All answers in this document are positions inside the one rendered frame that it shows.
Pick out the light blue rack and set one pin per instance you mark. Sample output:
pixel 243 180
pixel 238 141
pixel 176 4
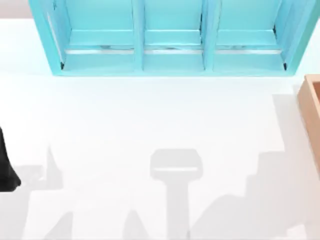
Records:
pixel 172 63

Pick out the salmon-coloured shallow box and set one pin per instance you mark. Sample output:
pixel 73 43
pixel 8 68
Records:
pixel 310 110

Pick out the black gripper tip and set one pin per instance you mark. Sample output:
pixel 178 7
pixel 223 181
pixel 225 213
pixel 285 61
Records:
pixel 6 172

